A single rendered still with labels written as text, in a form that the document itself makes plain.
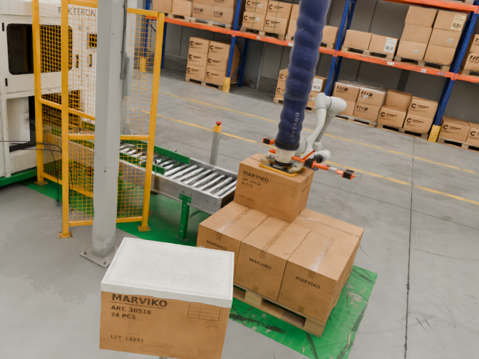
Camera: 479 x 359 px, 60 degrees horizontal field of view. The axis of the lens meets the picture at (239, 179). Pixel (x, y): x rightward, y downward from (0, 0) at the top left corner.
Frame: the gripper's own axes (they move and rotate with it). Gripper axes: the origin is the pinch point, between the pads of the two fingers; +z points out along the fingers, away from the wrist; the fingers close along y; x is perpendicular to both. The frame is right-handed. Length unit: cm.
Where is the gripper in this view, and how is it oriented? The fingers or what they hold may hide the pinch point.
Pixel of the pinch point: (311, 163)
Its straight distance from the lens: 375.4
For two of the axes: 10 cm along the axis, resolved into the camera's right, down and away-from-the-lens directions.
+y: -1.6, 9.1, 3.8
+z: -5.0, 2.6, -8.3
